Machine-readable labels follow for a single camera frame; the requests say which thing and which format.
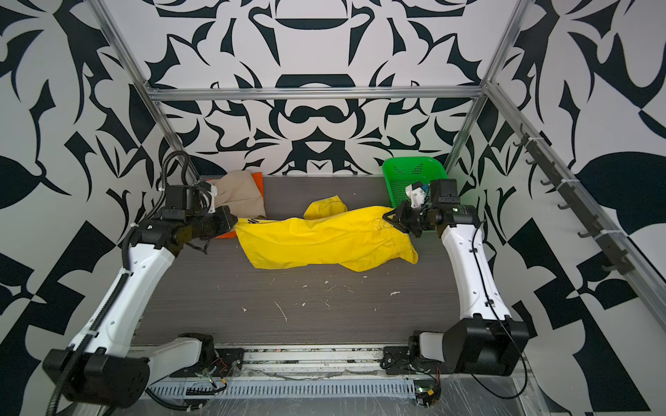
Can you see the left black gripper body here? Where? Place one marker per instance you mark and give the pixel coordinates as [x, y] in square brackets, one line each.
[212, 223]

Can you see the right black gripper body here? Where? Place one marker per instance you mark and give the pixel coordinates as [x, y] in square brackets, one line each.
[417, 219]

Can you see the beige shorts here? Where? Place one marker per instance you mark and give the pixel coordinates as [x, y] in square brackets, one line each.
[239, 195]

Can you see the yellow shorts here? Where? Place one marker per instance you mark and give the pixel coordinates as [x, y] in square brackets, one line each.
[328, 234]

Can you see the orange shorts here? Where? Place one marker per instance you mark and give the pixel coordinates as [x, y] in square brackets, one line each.
[257, 187]

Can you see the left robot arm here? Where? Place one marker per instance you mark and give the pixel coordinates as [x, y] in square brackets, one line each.
[97, 368]

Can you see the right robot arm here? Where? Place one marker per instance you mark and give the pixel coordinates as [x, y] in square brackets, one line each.
[486, 340]

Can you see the green plastic basket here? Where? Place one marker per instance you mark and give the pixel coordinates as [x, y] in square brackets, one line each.
[401, 172]

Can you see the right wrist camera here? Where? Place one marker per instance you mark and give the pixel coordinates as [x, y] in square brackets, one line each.
[417, 194]

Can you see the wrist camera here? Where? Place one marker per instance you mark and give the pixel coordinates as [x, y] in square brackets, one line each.
[417, 194]
[207, 194]

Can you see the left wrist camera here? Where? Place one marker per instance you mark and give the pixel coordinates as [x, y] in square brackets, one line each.
[207, 194]

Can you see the aluminium frame crossbar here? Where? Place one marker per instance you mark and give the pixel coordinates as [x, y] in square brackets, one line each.
[322, 93]

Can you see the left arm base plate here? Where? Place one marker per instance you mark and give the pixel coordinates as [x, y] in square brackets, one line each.
[222, 362]

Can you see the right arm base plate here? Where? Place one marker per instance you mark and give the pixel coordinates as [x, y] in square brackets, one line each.
[399, 361]

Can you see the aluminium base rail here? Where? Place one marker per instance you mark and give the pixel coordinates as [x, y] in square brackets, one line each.
[299, 362]

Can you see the right aluminium frame post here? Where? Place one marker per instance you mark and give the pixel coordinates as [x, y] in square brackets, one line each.
[506, 42]

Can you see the aluminium frame post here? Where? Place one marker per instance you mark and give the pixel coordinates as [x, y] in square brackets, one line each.
[113, 35]
[506, 42]

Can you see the white cable duct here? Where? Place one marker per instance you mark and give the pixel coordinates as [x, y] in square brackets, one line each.
[283, 389]

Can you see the left aluminium frame post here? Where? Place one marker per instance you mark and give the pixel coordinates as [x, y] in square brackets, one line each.
[113, 35]

